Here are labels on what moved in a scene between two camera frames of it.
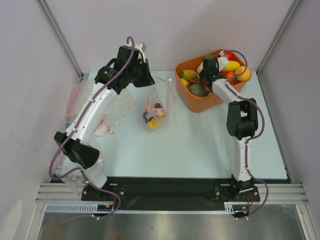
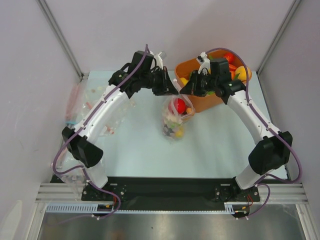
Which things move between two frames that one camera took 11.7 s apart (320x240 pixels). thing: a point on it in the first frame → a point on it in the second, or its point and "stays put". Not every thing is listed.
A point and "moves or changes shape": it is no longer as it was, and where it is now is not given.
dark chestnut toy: (144, 116) → (166, 130)
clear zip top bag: (162, 96) → (177, 109)
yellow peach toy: (244, 77) stays put
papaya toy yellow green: (188, 74) → (184, 81)
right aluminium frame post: (267, 57) stays put
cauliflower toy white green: (200, 69) moves or changes shape
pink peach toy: (159, 111) → (170, 107)
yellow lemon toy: (153, 124) → (179, 134)
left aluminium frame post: (53, 24) stays put
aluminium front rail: (270, 193) stays put
